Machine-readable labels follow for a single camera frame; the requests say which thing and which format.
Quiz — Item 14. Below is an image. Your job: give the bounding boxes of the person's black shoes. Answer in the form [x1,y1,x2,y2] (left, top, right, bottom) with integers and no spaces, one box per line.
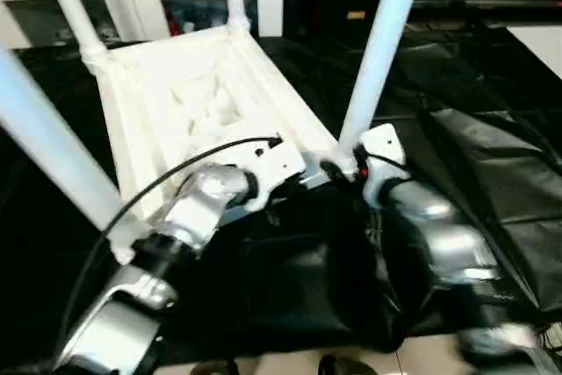
[188,358,241,375]
[314,353,380,375]

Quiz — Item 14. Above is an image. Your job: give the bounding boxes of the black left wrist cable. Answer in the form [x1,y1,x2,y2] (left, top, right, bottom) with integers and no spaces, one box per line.
[51,135,285,369]

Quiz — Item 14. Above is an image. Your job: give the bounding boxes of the white plastic table top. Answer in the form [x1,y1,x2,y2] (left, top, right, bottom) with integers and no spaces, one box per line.
[83,24,354,263]

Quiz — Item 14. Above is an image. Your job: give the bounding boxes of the white flat board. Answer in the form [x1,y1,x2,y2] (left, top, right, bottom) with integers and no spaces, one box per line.
[506,25,562,79]

